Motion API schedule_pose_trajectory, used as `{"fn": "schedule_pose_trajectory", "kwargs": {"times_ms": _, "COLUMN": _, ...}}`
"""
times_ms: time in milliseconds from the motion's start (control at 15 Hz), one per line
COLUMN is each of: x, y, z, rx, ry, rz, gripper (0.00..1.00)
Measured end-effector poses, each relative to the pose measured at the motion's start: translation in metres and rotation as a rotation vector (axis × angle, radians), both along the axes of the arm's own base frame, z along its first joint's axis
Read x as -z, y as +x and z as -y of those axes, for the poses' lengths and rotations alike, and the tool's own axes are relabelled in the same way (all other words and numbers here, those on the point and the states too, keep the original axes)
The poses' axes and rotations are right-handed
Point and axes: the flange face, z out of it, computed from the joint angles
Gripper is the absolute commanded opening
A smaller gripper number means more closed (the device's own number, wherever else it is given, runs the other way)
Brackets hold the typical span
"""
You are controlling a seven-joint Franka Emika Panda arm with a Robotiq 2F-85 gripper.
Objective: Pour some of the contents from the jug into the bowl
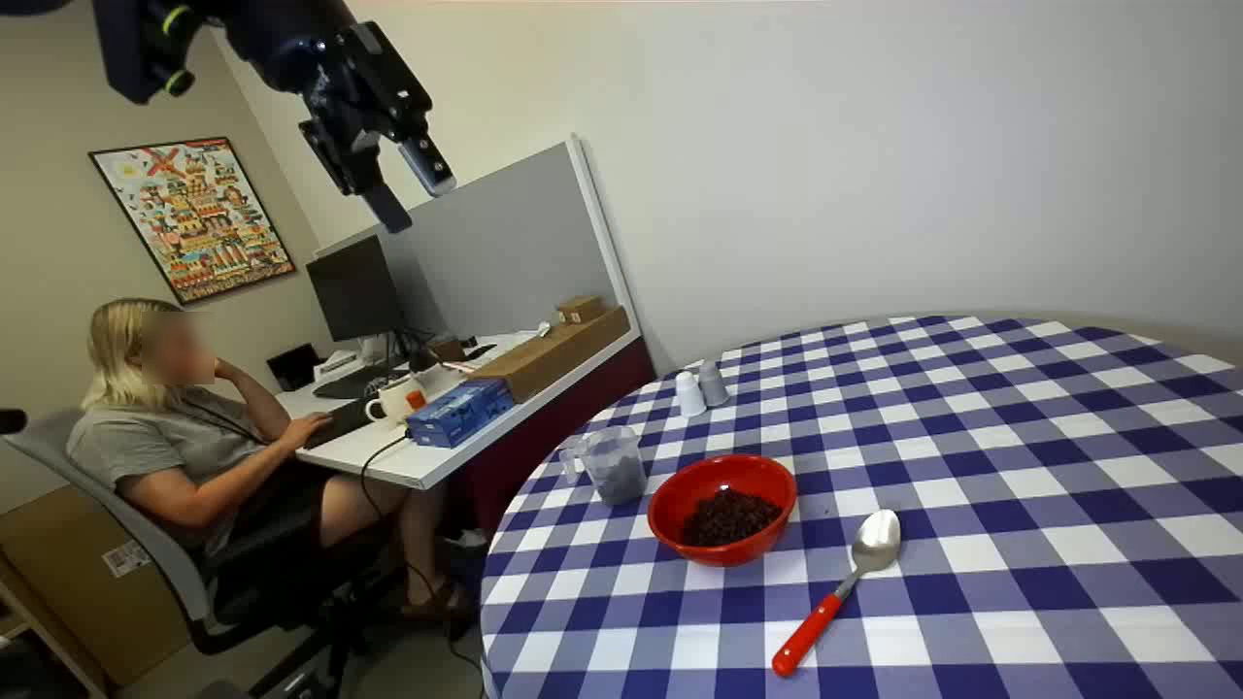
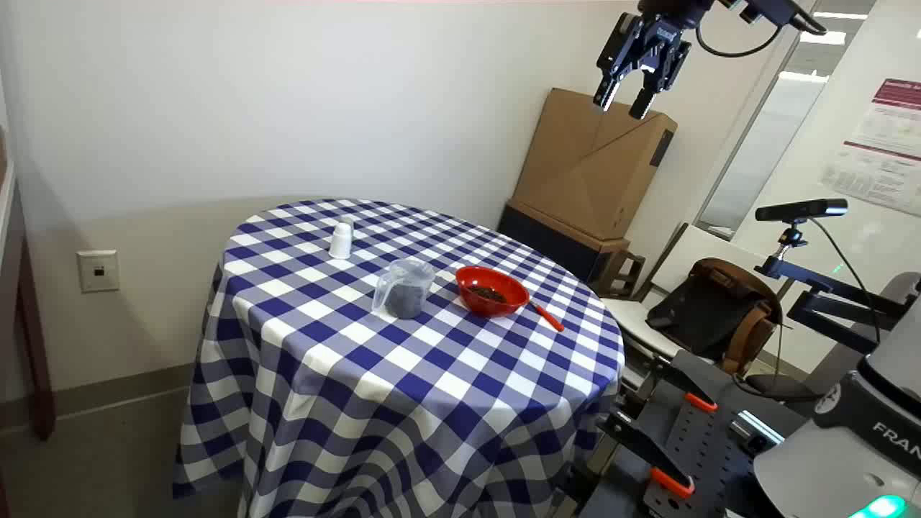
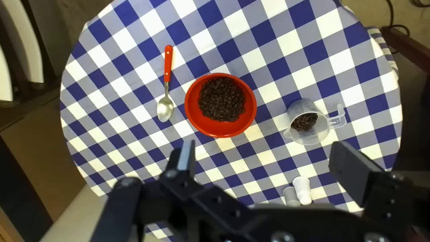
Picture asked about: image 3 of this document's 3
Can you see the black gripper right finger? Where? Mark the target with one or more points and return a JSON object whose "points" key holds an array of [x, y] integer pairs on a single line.
{"points": [[357, 172]]}

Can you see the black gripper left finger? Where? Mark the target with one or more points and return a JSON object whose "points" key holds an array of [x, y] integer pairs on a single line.
{"points": [[187, 156]]}

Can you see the dark coffee beans heap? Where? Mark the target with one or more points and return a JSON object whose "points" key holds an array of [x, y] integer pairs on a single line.
{"points": [[304, 121], [222, 98]]}

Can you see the red plastic bowl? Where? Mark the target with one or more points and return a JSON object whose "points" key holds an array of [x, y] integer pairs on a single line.
{"points": [[193, 114]]}

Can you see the white shaker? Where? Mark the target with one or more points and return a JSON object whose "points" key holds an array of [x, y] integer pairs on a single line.
{"points": [[303, 188]]}

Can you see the grey translucent shaker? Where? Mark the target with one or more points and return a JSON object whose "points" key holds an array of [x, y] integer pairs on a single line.
{"points": [[289, 196]]}

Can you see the light wooden cabinet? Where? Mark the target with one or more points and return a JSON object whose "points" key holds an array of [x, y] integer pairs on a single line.
{"points": [[45, 156]]}

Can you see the blue white checked tablecloth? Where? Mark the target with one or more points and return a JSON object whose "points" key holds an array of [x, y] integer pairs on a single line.
{"points": [[277, 45]]}

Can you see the wooden chair white seat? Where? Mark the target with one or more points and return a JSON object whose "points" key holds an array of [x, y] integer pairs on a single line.
{"points": [[31, 40]]}

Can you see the dark wooden rail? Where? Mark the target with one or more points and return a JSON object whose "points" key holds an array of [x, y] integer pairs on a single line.
{"points": [[408, 47]]}

